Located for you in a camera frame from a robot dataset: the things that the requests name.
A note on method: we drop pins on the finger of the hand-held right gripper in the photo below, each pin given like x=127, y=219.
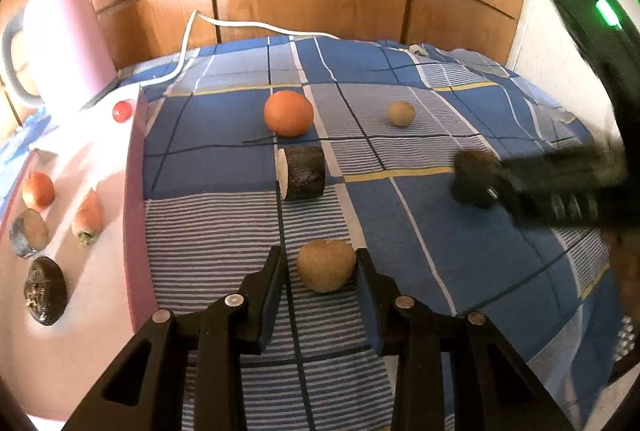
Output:
x=550, y=168
x=522, y=206

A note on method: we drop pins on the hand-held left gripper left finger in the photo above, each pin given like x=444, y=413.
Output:
x=274, y=296

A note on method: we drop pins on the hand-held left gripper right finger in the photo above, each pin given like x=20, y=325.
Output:
x=367, y=306

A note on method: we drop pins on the brown potato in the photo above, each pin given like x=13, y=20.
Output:
x=326, y=265

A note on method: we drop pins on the smooth dark avocado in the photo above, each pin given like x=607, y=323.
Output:
x=470, y=176

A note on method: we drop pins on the pink tray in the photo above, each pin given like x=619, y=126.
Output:
x=100, y=311

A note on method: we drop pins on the cracked dark avocado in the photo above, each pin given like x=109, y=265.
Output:
x=45, y=283

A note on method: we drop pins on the red tomato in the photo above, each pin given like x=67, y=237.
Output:
x=121, y=111

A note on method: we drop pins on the small orange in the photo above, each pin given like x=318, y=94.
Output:
x=37, y=190

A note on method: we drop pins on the person's right hand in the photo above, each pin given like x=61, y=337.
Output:
x=617, y=261

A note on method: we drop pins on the blue checked blanket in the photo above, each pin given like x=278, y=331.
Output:
x=450, y=271

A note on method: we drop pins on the dark cut root piece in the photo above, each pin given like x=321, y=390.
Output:
x=305, y=171

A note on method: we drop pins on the dotted dark fabric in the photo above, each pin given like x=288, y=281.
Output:
x=624, y=336

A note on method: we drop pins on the small round kiwi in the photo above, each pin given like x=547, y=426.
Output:
x=401, y=113

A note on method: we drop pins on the large orange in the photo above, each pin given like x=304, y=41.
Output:
x=288, y=112

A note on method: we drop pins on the small carrot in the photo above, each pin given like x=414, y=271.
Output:
x=87, y=221

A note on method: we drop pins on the grey cut root piece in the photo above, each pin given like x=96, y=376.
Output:
x=29, y=233

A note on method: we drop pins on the pink electric kettle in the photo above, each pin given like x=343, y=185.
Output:
x=70, y=41

